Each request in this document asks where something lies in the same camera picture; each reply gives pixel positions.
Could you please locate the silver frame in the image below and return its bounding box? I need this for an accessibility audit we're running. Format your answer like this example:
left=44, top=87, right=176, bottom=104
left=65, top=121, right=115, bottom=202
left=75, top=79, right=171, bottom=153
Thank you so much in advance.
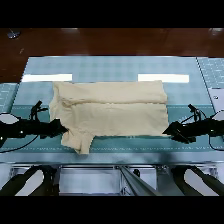
left=0, top=161, right=224, bottom=197

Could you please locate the cream T-shirt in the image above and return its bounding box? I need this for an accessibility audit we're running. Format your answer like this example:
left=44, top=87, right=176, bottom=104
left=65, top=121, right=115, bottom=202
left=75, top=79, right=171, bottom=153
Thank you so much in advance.
left=48, top=80, right=170, bottom=156

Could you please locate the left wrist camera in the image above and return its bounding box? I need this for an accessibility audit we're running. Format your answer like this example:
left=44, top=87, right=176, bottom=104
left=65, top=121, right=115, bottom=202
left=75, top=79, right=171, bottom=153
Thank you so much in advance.
left=29, top=100, right=49, bottom=121

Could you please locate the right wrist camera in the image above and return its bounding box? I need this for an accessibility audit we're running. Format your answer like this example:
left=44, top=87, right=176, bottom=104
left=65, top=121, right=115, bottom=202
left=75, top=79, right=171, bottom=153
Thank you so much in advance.
left=187, top=103, right=208, bottom=123

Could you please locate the black cable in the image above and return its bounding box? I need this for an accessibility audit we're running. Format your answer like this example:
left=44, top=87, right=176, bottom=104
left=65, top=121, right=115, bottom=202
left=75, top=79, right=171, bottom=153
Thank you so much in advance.
left=208, top=133, right=224, bottom=152
left=0, top=134, right=40, bottom=155

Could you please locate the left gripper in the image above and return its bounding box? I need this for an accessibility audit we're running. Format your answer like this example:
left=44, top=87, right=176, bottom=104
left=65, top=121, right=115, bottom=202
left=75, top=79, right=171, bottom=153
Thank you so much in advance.
left=42, top=118, right=70, bottom=139

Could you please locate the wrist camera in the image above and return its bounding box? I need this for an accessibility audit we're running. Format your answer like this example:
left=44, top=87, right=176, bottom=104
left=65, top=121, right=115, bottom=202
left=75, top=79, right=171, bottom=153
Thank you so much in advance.
left=29, top=100, right=49, bottom=121
left=187, top=103, right=208, bottom=123

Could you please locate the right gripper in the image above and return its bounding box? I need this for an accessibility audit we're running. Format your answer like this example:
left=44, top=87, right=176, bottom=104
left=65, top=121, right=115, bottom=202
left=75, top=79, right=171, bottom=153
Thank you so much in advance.
left=162, top=121, right=197, bottom=145

